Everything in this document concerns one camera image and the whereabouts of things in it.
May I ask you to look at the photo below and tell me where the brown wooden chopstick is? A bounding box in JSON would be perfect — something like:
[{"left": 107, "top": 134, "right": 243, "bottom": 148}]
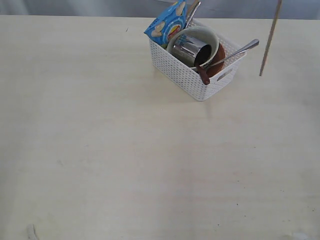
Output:
[{"left": 259, "top": 0, "right": 283, "bottom": 77}]

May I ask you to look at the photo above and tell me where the red-brown wooden spoon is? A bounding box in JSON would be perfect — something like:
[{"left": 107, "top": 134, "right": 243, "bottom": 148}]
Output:
[{"left": 194, "top": 62, "right": 211, "bottom": 85}]

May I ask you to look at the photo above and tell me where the grey-green ceramic bowl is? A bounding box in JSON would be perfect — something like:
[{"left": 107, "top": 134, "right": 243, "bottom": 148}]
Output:
[{"left": 166, "top": 26, "right": 219, "bottom": 71}]

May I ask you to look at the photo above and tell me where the silver metal utensil handle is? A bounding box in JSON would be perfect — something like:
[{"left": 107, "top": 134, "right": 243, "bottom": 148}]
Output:
[{"left": 184, "top": 1, "right": 201, "bottom": 29}]

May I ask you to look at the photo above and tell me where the silver metal fork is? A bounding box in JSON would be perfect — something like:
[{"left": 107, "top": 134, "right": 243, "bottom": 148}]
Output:
[{"left": 206, "top": 39, "right": 260, "bottom": 69}]

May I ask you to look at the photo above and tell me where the white woven plastic basket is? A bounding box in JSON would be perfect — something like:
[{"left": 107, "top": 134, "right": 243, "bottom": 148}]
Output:
[{"left": 149, "top": 39, "right": 246, "bottom": 102}]

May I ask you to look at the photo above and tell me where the shiny steel cup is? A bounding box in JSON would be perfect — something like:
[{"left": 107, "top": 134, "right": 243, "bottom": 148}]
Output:
[{"left": 172, "top": 34, "right": 212, "bottom": 67}]

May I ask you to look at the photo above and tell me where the blue chips snack bag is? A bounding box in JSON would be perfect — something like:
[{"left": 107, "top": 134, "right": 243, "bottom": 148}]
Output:
[{"left": 144, "top": 0, "right": 187, "bottom": 48}]

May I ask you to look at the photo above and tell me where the brown wooden plate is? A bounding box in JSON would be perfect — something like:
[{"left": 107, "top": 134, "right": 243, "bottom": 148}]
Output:
[{"left": 206, "top": 43, "right": 226, "bottom": 78}]

